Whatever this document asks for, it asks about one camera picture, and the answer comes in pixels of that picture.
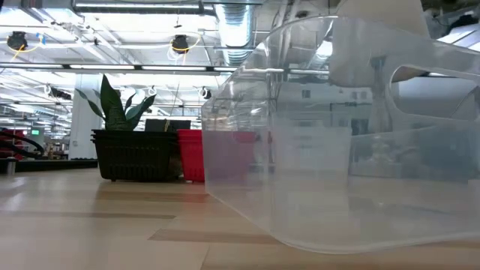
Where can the clear plastic basket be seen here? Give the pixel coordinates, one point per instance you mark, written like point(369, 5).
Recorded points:
point(412, 157)
point(300, 187)

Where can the black box behind baskets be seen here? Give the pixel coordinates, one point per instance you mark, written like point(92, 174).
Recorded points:
point(176, 124)

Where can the red plastic basket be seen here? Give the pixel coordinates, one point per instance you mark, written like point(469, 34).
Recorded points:
point(191, 157)

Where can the small black hanging device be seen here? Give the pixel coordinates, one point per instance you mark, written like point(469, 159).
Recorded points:
point(206, 92)

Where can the black ceiling device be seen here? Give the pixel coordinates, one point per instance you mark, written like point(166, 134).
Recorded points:
point(180, 43)
point(17, 40)

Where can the black plastic basket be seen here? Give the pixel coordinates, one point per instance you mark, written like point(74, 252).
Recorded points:
point(131, 161)

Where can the green snake plant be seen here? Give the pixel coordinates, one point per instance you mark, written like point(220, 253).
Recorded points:
point(112, 108)

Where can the long ceiling light bar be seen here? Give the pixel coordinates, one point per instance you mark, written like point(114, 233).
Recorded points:
point(101, 67)

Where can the white building column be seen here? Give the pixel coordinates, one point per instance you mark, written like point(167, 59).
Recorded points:
point(84, 123)

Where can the green exit sign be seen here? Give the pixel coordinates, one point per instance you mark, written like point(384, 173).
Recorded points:
point(35, 132)

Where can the silver ventilation duct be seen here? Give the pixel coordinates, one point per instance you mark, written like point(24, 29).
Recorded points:
point(234, 26)

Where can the black aluminium table frame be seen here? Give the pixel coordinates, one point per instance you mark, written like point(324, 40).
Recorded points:
point(48, 165)

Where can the silver post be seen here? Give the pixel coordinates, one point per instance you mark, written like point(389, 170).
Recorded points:
point(10, 165)

